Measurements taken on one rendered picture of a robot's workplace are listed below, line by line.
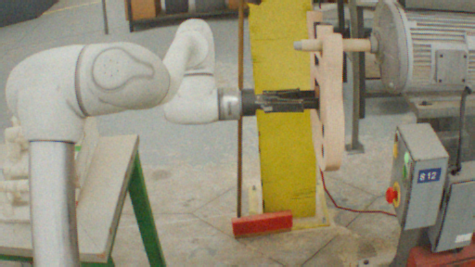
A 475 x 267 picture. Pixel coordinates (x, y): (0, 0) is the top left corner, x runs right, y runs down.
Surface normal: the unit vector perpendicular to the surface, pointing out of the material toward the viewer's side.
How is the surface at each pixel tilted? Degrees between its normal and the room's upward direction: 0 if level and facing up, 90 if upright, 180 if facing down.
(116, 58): 62
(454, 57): 90
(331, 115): 58
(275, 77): 90
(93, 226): 0
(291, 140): 90
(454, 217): 90
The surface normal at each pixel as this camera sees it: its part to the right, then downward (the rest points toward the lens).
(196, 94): -0.01, -0.14
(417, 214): 0.00, 0.48
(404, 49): -0.02, 0.25
